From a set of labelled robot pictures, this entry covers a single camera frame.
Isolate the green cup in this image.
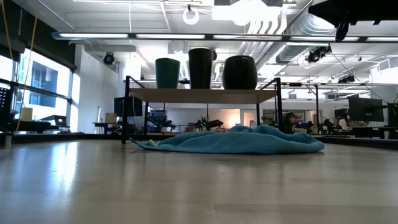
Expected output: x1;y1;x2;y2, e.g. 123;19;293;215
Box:
155;57;181;90

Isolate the tall black cup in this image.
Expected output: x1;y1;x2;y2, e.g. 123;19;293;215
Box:
188;47;215;90

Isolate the dark background monitor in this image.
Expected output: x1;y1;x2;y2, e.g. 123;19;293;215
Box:
113;96;144;118

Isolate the wooden shelf black metal frame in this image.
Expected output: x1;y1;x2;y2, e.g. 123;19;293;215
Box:
121;75;284;145

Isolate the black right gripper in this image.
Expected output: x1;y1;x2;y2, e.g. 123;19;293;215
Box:
308;0;398;42

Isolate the black overhead rig bar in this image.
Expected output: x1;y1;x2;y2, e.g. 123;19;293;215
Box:
51;31;398;44

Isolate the large dark monitor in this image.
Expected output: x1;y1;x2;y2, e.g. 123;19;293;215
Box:
348;96;385;123

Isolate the white cable loop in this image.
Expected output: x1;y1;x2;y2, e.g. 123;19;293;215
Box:
182;7;200;26

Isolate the yellow cable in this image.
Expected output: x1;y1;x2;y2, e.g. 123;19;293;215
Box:
1;0;14;60
14;0;40;132

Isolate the black aluminium table frame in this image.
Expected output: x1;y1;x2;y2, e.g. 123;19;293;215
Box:
0;132;398;151

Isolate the black background rig frame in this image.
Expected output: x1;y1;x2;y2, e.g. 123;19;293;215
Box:
288;82;321;133

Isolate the blue towel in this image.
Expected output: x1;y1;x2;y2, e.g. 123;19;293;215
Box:
129;124;326;156

